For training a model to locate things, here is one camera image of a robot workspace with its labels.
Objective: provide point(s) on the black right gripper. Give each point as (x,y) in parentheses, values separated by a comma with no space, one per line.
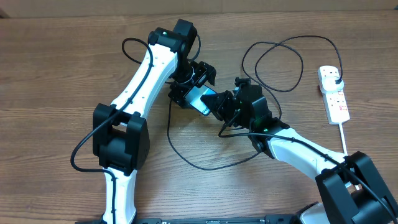
(219,109)

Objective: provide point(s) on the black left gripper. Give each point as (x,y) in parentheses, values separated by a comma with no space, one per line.
(204,71)

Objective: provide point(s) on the blue Samsung Galaxy smartphone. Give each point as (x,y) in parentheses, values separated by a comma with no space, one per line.
(193,98)

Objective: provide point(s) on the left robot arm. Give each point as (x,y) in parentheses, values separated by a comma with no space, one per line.
(121,139)

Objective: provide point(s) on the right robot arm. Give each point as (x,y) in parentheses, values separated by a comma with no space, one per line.
(351,188)

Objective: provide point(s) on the white charger plug adapter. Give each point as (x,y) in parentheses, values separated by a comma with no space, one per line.
(331,84)

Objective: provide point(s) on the white power strip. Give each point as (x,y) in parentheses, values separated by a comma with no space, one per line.
(335,103)

